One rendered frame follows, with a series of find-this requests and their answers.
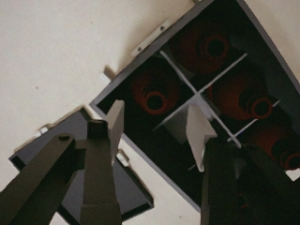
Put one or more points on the dark grey rectangular tray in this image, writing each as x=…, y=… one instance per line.
x=133, y=200

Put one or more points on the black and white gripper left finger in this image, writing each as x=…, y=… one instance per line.
x=33, y=196

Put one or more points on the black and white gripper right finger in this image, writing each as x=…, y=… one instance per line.
x=270, y=194

